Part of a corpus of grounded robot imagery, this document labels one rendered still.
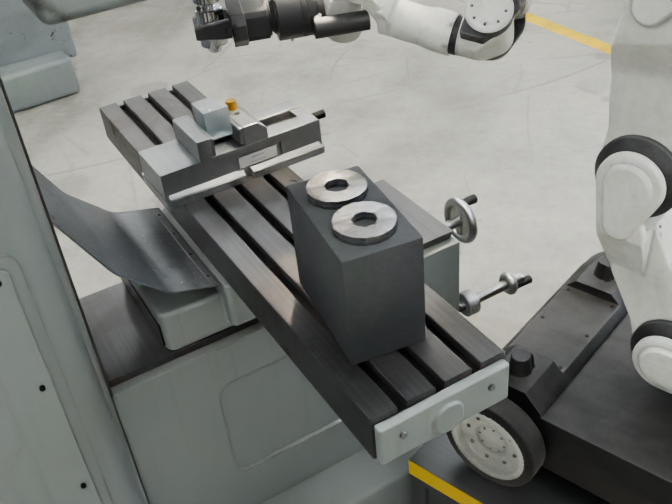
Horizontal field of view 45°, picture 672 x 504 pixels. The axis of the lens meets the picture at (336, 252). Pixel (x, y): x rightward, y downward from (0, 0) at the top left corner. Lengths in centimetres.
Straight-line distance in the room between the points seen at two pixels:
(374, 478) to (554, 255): 125
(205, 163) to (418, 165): 192
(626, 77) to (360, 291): 54
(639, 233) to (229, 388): 83
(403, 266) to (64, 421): 66
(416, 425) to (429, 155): 242
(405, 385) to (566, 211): 206
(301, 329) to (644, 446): 66
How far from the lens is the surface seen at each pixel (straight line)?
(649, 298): 153
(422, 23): 141
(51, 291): 135
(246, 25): 141
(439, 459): 172
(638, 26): 128
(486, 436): 164
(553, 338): 171
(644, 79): 134
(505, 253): 291
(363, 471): 197
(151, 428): 164
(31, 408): 144
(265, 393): 173
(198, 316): 153
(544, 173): 336
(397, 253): 109
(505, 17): 137
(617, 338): 176
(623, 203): 139
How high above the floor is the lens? 173
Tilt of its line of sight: 36 degrees down
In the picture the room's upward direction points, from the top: 6 degrees counter-clockwise
